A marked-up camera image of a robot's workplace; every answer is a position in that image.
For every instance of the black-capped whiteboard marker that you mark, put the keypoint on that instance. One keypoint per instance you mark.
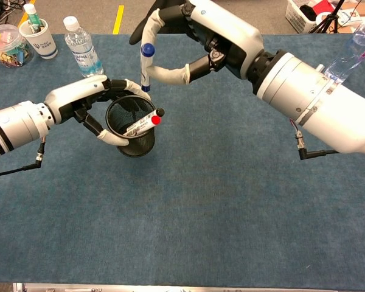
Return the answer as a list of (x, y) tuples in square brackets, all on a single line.
[(160, 112)]

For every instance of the pink-print clear water bottle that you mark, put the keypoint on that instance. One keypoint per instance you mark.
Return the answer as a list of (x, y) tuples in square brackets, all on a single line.
[(359, 42)]

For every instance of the aluminium table edge rail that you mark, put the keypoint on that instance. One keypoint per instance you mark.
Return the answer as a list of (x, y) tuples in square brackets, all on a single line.
[(170, 287)]

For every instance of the black cup holder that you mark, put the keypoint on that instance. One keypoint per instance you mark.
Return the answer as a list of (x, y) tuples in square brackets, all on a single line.
[(140, 144)]

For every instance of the green-white marker in cup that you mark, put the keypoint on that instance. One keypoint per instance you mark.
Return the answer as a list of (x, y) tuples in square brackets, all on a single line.
[(33, 16)]

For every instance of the white paper cup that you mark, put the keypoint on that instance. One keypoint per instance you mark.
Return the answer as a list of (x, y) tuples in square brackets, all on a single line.
[(44, 44)]

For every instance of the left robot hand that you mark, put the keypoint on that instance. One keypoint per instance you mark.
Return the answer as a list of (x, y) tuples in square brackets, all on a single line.
[(73, 95)]

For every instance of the clear jar of clips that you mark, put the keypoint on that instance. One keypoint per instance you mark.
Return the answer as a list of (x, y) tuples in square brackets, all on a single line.
[(10, 51)]

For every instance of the blue-label water bottle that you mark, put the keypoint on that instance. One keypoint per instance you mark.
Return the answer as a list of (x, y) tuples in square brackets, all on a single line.
[(82, 51)]

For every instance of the blue felt table cover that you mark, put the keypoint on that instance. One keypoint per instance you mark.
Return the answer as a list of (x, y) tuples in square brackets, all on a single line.
[(200, 197)]

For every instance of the black tripod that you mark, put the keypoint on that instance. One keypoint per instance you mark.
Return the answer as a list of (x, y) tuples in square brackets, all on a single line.
[(330, 18)]

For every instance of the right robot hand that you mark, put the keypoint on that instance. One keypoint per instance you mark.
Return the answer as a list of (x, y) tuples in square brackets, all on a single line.
[(225, 33)]

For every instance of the yellow floor tape strip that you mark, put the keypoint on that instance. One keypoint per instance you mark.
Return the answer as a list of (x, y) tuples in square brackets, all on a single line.
[(118, 19)]

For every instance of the red-capped whiteboard marker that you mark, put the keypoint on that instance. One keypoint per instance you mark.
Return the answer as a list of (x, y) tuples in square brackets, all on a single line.
[(155, 120)]

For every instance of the white plastic basket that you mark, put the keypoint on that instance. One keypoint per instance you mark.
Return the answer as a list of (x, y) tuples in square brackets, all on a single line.
[(298, 18)]

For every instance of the blue-capped whiteboard marker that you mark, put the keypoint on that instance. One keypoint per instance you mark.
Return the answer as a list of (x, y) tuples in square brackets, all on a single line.
[(147, 50)]

